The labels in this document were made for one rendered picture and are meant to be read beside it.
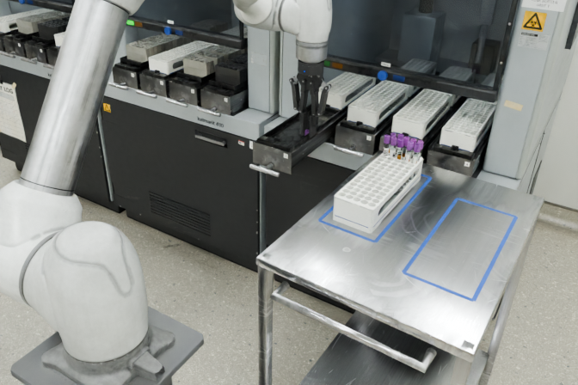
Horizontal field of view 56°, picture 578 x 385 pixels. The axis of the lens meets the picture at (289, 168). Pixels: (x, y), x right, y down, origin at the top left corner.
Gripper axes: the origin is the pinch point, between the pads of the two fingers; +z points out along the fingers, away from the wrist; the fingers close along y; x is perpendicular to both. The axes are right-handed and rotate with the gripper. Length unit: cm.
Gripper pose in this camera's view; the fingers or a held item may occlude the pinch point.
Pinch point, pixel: (308, 124)
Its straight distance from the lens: 164.1
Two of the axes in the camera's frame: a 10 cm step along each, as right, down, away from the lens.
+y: -8.6, -2.7, 4.4
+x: -5.2, 4.1, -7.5
